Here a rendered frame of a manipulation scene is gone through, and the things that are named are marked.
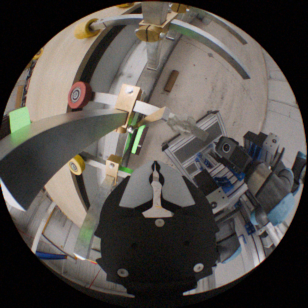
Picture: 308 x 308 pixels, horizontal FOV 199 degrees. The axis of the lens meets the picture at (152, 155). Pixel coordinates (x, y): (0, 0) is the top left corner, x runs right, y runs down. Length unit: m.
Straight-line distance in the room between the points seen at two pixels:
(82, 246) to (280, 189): 0.43
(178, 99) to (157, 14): 1.05
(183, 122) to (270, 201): 0.29
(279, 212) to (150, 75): 0.57
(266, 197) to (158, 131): 1.12
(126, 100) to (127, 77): 0.31
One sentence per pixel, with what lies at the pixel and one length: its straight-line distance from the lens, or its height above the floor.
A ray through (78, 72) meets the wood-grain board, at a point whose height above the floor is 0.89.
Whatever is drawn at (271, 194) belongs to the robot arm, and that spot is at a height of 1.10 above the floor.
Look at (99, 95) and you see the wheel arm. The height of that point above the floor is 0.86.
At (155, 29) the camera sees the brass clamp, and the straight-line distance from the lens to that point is 0.23.
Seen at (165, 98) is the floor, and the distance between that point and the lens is 1.13.
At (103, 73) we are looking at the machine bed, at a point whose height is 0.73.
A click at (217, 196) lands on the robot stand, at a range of 0.42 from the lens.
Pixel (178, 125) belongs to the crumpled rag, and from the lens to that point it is 0.25.
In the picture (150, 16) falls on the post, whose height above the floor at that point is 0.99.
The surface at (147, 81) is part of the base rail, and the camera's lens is 0.43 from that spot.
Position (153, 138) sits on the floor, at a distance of 1.15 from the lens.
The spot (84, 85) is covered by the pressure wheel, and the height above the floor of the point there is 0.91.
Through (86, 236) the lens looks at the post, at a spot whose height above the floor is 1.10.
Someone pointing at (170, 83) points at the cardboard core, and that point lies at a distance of 1.10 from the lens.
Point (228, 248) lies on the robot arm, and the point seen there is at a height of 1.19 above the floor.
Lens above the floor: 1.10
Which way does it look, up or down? 63 degrees down
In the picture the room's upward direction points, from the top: 179 degrees clockwise
